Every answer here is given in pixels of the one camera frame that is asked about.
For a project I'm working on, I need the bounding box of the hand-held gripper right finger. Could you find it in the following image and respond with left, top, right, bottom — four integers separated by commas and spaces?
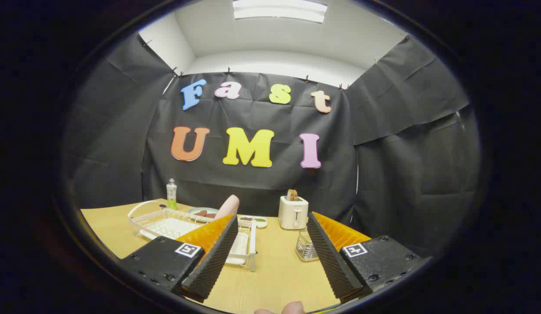
306, 212, 433, 304

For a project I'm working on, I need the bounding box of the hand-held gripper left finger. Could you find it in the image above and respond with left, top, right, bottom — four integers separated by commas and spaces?
119, 213, 239, 304

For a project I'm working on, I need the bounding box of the metal wire basket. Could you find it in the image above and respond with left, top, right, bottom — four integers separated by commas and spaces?
295, 230, 320, 262

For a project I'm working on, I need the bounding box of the white wire dish rack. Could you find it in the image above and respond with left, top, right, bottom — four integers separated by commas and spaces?
127, 200, 258, 272

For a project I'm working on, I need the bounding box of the pink plate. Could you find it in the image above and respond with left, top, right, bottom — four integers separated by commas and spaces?
214, 195, 240, 221

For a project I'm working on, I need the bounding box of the pale green plate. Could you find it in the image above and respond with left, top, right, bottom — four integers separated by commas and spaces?
188, 207, 219, 223

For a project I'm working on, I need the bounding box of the white divided snack tray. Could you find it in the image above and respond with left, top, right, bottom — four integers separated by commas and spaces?
238, 215, 268, 229

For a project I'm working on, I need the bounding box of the white toaster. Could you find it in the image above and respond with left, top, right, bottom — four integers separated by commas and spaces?
278, 196, 309, 230

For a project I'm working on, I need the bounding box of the clear bottle with green liquid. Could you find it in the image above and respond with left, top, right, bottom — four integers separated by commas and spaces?
166, 178, 178, 210

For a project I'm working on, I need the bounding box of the ceiling light panel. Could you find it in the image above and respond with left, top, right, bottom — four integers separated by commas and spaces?
233, 0, 328, 24

